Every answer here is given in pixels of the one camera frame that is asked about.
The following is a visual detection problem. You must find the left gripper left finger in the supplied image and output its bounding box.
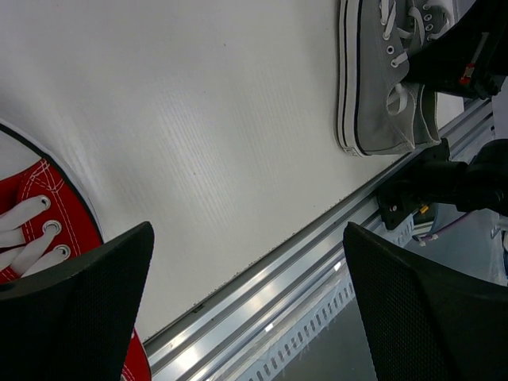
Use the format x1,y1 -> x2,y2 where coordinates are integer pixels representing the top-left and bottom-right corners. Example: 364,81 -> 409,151
1,221 -> 153,380

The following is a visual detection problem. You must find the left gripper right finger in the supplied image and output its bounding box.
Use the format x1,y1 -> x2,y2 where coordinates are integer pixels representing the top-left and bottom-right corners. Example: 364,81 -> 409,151
343,222 -> 507,380

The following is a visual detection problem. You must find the right red sneaker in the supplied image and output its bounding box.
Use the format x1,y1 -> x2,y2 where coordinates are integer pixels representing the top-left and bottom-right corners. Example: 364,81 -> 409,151
1,125 -> 152,380

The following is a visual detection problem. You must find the grey sneaker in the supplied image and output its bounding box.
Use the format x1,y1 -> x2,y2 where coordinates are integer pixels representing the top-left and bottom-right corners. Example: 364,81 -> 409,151
337,1 -> 440,156
407,1 -> 454,46

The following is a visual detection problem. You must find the slotted grey cable duct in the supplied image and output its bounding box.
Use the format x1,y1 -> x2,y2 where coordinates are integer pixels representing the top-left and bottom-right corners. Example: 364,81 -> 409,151
221,221 -> 421,381

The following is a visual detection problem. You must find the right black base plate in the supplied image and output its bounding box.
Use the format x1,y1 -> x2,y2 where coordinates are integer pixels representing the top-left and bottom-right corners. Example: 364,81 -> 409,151
376,139 -> 450,231

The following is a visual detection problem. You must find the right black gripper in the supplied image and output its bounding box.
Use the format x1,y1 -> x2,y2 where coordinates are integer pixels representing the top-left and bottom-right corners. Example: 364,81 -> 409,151
406,1 -> 507,99

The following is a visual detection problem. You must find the aluminium front rail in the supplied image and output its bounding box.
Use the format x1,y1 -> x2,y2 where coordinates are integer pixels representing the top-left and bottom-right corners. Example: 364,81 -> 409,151
142,98 -> 501,378

